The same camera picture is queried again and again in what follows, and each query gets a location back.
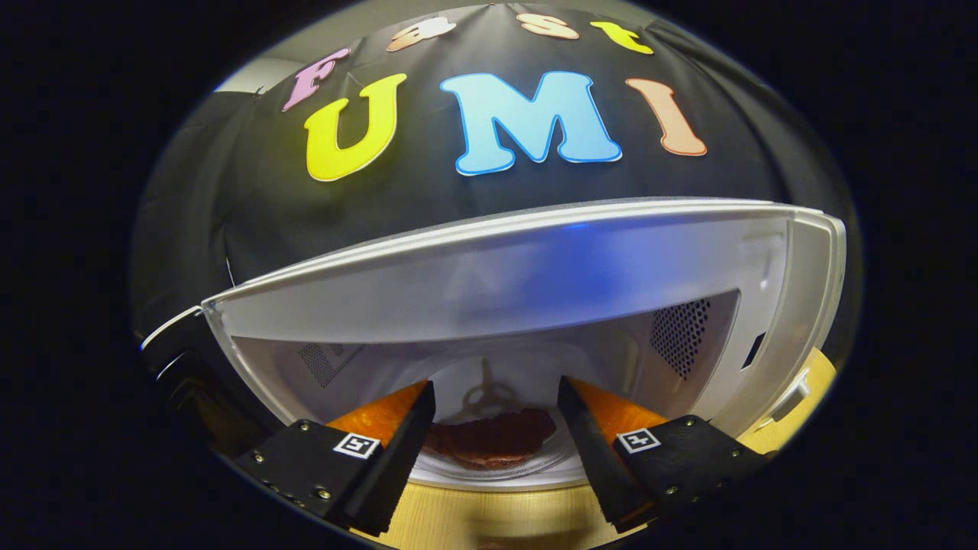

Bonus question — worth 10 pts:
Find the white toaster oven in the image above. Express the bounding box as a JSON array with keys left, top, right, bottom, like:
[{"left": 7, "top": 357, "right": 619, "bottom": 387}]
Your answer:
[{"left": 140, "top": 197, "right": 847, "bottom": 491}]

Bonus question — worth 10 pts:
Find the glass turntable plate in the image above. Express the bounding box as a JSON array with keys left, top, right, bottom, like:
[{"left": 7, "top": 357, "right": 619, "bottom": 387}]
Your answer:
[{"left": 409, "top": 356, "right": 593, "bottom": 482}]

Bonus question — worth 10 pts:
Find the brown meat slice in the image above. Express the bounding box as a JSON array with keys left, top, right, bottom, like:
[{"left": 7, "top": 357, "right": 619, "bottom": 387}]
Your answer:
[{"left": 424, "top": 408, "right": 557, "bottom": 470}]

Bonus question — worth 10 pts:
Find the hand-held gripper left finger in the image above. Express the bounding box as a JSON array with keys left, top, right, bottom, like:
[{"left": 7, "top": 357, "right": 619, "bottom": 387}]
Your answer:
[{"left": 233, "top": 380, "right": 436, "bottom": 537}]

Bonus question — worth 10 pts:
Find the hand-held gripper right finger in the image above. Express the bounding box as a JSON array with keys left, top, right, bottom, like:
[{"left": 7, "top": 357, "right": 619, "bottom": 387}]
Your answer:
[{"left": 556, "top": 376, "right": 772, "bottom": 534}]

